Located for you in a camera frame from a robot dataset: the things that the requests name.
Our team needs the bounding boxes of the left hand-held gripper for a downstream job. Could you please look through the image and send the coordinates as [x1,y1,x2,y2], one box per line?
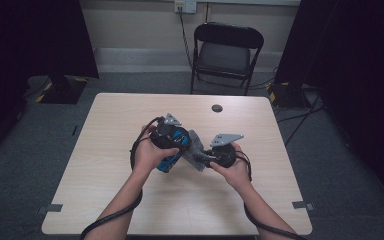
[149,113,193,151]

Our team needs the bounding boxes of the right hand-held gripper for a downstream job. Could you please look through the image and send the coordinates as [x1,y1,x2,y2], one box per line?
[206,133,244,169]

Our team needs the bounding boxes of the blue toy car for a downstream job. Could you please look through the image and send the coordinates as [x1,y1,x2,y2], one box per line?
[156,129,189,174]

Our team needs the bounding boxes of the grey cloth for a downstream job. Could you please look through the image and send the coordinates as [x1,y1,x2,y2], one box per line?
[181,129,212,173]

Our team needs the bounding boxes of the person's right hand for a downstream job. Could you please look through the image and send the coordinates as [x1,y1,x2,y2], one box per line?
[210,142,253,192]

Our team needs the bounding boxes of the person's left hand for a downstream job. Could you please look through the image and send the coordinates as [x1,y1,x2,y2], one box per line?
[133,125,180,176]

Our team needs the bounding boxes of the black stand base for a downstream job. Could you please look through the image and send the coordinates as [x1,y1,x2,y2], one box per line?
[39,74,88,105]
[268,81,312,109]

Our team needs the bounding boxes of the grey tape strip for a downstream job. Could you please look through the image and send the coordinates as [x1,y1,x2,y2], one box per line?
[292,200,315,212]
[37,203,64,215]

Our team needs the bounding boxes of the black folding chair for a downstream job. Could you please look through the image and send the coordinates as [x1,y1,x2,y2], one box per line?
[189,22,265,97]

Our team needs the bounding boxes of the black curtain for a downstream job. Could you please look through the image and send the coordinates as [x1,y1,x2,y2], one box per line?
[273,0,384,208]
[0,0,100,161]

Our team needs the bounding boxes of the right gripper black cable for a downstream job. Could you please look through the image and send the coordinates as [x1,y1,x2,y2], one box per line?
[234,150,309,240]

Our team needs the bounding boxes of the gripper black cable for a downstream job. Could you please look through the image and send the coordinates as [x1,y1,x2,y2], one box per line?
[79,116,164,240]
[234,150,309,240]

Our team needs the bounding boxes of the black floor cables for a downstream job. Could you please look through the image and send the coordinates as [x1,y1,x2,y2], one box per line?
[276,94,326,148]

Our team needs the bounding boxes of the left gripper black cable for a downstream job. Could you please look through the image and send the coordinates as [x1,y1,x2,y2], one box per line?
[79,116,164,240]

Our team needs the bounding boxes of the black socket cable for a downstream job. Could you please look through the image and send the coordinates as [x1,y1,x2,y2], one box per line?
[178,8,194,68]

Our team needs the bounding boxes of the white wall socket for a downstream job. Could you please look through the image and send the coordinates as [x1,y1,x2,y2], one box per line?
[174,0,198,14]

